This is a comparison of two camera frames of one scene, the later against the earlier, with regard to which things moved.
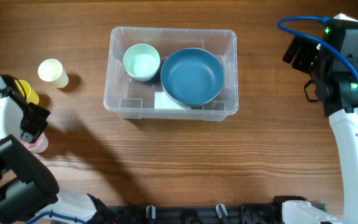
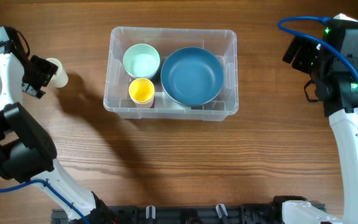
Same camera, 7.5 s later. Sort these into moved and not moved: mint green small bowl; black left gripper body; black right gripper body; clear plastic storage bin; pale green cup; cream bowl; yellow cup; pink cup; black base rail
Moved: cream bowl; yellow cup; pink cup; black left gripper body
Not moved: mint green small bowl; black right gripper body; black base rail; clear plastic storage bin; pale green cup
